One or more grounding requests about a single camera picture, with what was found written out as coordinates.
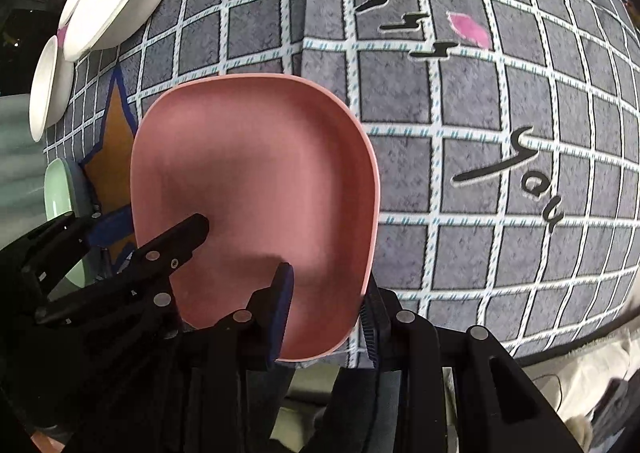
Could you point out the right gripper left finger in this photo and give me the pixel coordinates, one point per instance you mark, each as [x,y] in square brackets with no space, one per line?
[252,338]

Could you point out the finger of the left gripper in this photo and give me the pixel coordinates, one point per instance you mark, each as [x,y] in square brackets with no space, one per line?
[34,264]
[148,272]

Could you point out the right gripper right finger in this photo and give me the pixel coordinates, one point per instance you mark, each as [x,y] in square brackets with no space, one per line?
[436,390]

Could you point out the pink square plate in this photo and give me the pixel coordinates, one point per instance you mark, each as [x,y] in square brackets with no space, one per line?
[283,171]

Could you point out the small white paper bowl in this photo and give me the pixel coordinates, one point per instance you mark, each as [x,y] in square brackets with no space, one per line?
[50,92]

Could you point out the grey checked tablecloth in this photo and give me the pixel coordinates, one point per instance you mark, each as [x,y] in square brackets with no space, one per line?
[507,136]

